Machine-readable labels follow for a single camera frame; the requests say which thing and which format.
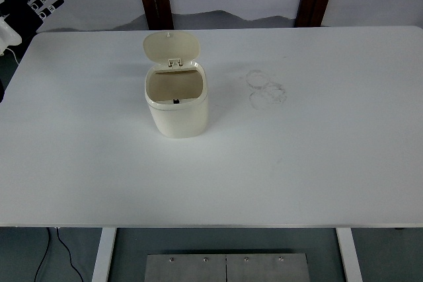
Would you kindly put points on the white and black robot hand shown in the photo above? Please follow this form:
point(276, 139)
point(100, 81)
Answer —
point(20, 11)

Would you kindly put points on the cream plastic trash bin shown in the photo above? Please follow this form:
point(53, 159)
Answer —
point(180, 120)

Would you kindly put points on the white table leg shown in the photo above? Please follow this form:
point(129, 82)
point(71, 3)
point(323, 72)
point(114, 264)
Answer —
point(349, 255)
point(103, 255)

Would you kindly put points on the grey metal plate with screws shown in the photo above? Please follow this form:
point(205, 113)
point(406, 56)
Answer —
point(267, 270)
point(185, 270)

